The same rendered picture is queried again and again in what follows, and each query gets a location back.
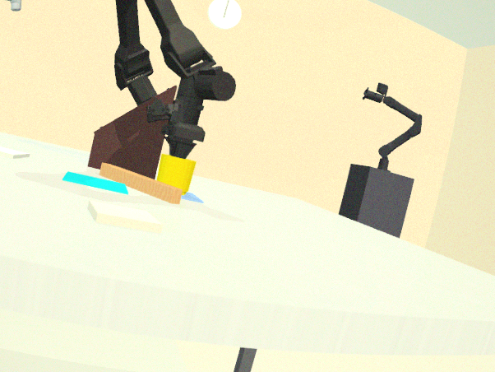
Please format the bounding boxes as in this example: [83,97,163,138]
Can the yellow cup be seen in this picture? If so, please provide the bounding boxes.
[157,154,196,195]

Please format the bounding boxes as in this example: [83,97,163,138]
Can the tan wooden bar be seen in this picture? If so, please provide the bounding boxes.
[99,163,183,204]

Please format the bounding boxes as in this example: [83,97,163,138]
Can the cream flat bar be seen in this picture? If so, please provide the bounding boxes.
[88,200,163,234]

